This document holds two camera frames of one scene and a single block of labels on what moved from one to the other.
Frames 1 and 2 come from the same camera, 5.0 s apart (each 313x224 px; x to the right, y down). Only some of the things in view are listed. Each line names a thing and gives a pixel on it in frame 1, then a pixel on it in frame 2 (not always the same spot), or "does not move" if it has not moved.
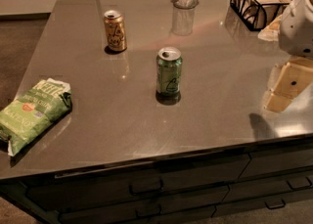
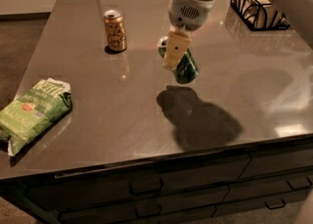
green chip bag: (33, 112) does not move
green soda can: (168, 75) → (187, 69)
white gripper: (297, 27) → (188, 13)
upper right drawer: (261, 163) does not move
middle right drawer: (287, 184) does not move
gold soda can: (115, 30) does not move
